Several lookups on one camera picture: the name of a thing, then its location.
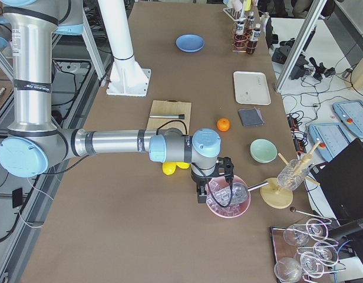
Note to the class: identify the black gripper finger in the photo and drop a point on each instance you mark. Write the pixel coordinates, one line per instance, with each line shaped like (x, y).
(201, 194)

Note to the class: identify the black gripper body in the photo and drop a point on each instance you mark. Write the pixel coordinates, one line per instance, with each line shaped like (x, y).
(198, 179)

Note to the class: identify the blue ceramic plate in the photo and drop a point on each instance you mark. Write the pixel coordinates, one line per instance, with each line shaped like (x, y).
(190, 43)

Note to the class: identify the yellow lemon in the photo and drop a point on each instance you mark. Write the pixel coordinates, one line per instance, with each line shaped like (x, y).
(169, 168)
(182, 165)

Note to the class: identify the pink bowl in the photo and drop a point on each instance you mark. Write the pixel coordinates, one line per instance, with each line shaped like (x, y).
(219, 195)

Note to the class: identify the green ceramic bowl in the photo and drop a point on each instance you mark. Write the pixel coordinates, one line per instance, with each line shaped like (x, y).
(263, 151)

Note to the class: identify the orange mandarin fruit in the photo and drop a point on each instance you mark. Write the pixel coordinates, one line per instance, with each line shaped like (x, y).
(223, 124)

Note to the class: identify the dark grey folded cloth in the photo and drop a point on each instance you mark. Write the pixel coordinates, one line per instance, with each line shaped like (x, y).
(251, 117)

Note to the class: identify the wooden cup tree stand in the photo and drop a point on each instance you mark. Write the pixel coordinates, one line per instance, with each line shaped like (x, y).
(278, 197)

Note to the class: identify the clear glass mug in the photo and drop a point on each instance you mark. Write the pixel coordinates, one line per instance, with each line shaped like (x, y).
(290, 178)

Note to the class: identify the cream plastic tray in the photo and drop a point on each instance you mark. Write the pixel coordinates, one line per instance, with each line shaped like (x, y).
(251, 88)

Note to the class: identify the wooden cutting board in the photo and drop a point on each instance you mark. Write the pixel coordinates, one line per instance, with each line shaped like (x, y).
(170, 107)

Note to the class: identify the wine glass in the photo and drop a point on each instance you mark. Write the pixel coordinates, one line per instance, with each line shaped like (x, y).
(326, 252)
(311, 264)
(296, 235)
(288, 270)

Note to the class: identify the black framed wooden tray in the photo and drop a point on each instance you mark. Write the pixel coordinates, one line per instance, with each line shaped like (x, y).
(317, 231)

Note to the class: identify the teach pendant near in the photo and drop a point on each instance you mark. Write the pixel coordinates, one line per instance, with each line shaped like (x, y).
(332, 139)

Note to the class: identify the teach pendant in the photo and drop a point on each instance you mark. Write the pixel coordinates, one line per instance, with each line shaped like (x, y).
(332, 139)
(351, 114)

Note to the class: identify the black monitor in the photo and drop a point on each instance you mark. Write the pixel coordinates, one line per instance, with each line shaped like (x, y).
(341, 181)

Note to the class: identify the dark drink bottle front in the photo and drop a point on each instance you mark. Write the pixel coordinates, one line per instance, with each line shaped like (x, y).
(253, 39)

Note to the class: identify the dark drink bottle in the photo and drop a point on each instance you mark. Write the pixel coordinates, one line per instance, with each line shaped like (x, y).
(239, 32)
(253, 39)
(250, 22)

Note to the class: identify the dark drink bottle middle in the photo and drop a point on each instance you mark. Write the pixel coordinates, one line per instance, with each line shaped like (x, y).
(239, 32)

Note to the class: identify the teach pendant far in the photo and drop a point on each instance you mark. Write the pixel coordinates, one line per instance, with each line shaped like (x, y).
(351, 114)

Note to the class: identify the dark drink bottle back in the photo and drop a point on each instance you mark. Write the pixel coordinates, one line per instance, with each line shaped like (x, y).
(250, 22)

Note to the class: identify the pink plastic cup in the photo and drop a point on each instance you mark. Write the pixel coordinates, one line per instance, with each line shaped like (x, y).
(237, 5)

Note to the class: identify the copper wire bottle rack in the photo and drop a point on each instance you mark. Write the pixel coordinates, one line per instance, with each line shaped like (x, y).
(245, 37)

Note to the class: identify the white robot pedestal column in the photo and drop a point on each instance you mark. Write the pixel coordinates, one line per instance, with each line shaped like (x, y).
(127, 78)

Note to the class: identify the aluminium frame post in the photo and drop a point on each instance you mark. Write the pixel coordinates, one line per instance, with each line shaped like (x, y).
(306, 28)

